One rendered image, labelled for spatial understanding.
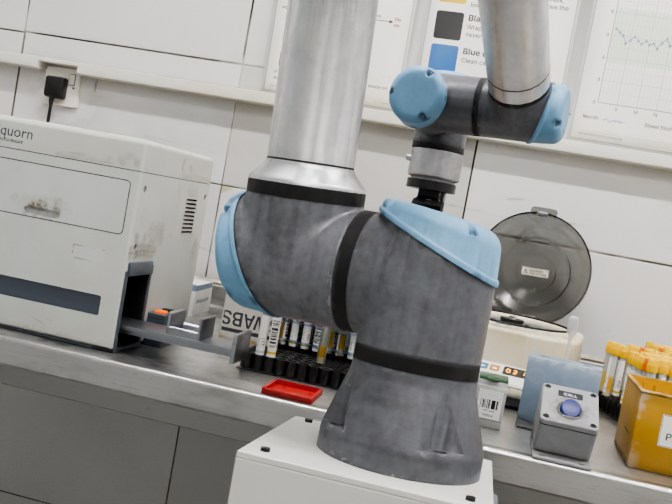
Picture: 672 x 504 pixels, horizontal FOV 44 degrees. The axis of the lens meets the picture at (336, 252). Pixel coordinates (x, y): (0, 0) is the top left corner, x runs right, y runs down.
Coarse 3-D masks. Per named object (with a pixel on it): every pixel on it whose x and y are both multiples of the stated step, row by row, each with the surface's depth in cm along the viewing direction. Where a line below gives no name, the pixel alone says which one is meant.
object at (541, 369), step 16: (528, 368) 115; (544, 368) 115; (560, 368) 114; (576, 368) 114; (592, 368) 114; (528, 384) 115; (560, 384) 114; (576, 384) 114; (592, 384) 113; (528, 400) 115; (528, 416) 115
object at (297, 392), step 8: (272, 384) 111; (280, 384) 113; (288, 384) 113; (296, 384) 113; (264, 392) 107; (272, 392) 107; (280, 392) 107; (288, 392) 110; (296, 392) 110; (304, 392) 111; (312, 392) 112; (320, 392) 111; (296, 400) 106; (304, 400) 106; (312, 400) 106
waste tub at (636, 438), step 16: (640, 384) 115; (656, 384) 115; (624, 400) 114; (640, 400) 103; (656, 400) 103; (624, 416) 112; (640, 416) 103; (656, 416) 103; (624, 432) 109; (640, 432) 103; (656, 432) 103; (624, 448) 107; (640, 448) 103; (656, 448) 103; (640, 464) 103; (656, 464) 103
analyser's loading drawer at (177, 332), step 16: (128, 320) 120; (176, 320) 117; (208, 320) 116; (144, 336) 115; (160, 336) 114; (176, 336) 114; (192, 336) 114; (208, 336) 117; (240, 336) 113; (224, 352) 113; (240, 352) 115
